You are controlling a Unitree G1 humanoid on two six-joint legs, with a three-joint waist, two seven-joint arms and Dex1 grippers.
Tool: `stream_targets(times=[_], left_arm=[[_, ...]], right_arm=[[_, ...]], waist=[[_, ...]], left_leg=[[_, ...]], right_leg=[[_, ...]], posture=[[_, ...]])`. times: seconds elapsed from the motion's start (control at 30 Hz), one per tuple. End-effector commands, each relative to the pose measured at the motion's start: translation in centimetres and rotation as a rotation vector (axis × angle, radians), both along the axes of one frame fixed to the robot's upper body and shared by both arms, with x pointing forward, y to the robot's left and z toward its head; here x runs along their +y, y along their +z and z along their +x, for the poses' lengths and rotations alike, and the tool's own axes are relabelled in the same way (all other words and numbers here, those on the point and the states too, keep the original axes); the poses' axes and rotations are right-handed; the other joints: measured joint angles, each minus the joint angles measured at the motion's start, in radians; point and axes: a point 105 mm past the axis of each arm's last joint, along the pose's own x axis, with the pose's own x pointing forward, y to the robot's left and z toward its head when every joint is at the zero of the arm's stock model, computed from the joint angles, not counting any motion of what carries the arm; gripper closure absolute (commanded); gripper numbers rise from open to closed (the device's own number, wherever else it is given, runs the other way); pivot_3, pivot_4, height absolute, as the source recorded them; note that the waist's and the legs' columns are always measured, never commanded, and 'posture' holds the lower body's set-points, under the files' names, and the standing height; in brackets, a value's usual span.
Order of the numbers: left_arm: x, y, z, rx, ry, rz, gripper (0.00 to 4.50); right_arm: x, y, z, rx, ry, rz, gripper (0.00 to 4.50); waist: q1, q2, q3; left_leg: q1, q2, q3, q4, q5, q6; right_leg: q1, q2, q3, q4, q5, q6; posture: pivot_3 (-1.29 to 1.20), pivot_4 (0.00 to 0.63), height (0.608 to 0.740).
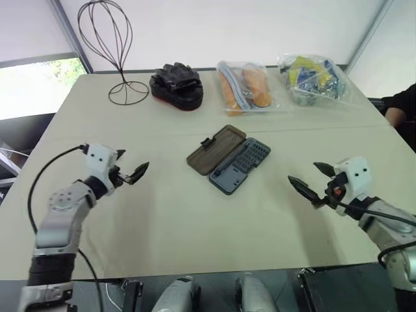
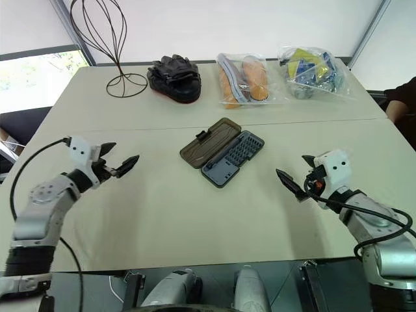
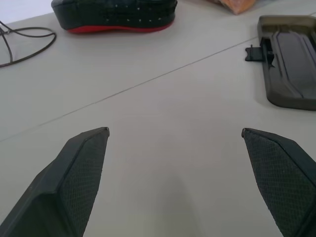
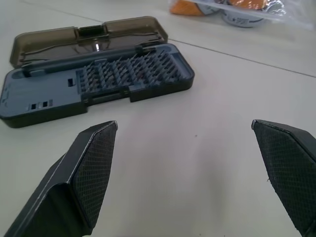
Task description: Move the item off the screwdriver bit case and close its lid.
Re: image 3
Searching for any orange plastic bag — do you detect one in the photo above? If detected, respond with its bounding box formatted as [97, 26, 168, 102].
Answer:
[204, 0, 260, 16]

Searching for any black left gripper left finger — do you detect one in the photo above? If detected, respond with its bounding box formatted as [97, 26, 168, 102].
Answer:
[0, 126, 110, 237]

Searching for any thin black cable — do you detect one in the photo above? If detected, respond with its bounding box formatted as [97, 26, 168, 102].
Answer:
[0, 20, 57, 68]

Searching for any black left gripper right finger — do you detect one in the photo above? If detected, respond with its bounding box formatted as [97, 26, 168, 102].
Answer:
[241, 127, 316, 237]

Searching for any black shoe with red sole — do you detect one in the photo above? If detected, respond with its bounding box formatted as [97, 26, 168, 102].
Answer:
[51, 0, 178, 34]

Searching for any dark grey plastic tray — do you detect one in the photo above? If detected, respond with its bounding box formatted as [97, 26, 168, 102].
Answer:
[257, 15, 316, 111]

